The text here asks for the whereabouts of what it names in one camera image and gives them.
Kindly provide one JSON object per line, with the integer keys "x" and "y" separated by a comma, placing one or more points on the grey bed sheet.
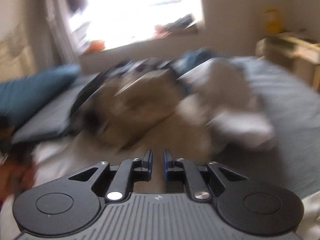
{"x": 264, "y": 78}

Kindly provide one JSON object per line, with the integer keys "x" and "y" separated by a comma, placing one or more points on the light window curtain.
{"x": 68, "y": 27}

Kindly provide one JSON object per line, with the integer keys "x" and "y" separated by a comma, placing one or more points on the orange object on windowsill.
{"x": 95, "y": 46}

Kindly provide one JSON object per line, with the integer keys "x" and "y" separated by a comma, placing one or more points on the teal quilted duvet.
{"x": 23, "y": 98}

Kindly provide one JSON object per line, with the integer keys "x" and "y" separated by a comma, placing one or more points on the yellow bottle on shelf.
{"x": 272, "y": 22}

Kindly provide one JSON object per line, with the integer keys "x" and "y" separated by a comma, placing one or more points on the white crumpled garment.
{"x": 227, "y": 106}

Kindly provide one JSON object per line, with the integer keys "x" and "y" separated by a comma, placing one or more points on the dark clutter on windowsill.
{"x": 182, "y": 26}

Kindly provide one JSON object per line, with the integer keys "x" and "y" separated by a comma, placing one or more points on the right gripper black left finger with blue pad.
{"x": 67, "y": 205}

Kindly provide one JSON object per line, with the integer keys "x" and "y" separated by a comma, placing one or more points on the wooden bedside shelf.
{"x": 300, "y": 57}

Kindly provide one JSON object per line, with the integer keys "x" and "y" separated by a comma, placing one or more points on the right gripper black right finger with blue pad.
{"x": 249, "y": 205}

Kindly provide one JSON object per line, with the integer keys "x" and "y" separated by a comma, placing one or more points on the carved cream headboard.
{"x": 17, "y": 58}

